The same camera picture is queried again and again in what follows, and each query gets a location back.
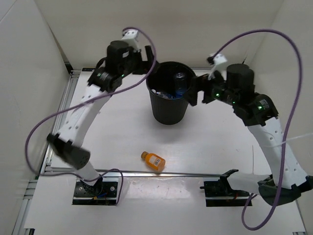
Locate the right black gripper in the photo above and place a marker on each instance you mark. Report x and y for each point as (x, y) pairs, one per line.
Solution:
(198, 84)

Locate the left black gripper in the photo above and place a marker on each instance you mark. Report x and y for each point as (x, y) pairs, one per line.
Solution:
(144, 67)

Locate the clear bottle dark blue label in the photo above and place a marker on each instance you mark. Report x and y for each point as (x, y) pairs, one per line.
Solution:
(180, 81)

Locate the clear bottle light blue label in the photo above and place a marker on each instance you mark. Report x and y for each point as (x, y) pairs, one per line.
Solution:
(167, 95)

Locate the orange juice bottle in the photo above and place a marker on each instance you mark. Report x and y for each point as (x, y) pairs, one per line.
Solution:
(153, 161)

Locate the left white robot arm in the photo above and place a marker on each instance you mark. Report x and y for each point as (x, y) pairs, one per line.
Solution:
(121, 60)

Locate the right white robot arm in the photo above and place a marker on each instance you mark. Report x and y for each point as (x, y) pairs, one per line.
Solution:
(260, 116)

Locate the black plastic bin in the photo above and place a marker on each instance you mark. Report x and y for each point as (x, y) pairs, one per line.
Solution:
(168, 111)

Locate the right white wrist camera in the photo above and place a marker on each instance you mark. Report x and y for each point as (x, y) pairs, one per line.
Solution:
(216, 63)

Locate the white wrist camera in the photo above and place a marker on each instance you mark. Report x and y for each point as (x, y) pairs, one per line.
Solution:
(216, 63)
(130, 36)

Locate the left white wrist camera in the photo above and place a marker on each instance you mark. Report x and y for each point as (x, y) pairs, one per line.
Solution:
(130, 36)

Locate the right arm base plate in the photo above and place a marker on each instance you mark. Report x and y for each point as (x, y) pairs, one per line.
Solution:
(216, 195)

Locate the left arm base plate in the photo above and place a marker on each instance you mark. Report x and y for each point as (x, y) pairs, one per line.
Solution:
(103, 193)

